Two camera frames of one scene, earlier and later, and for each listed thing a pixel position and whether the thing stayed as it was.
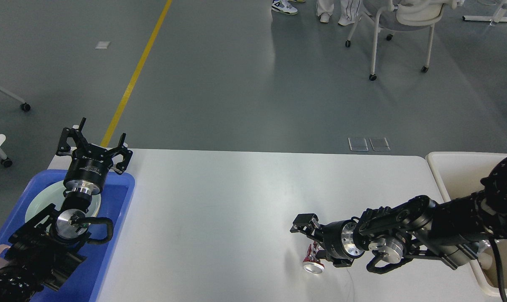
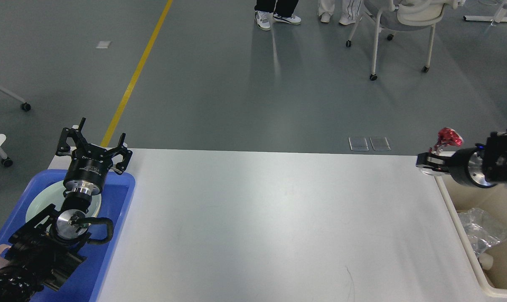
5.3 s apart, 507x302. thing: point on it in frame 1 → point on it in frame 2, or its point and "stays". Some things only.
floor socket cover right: [380, 144] stays
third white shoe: [343, 20] stays
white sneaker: [284, 6] → [263, 19]
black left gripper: [87, 173] stays
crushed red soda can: [311, 264] → [447, 136]
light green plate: [44, 196] stays
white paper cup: [485, 260] stays
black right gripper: [336, 238] → [471, 158]
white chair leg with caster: [24, 106] stays
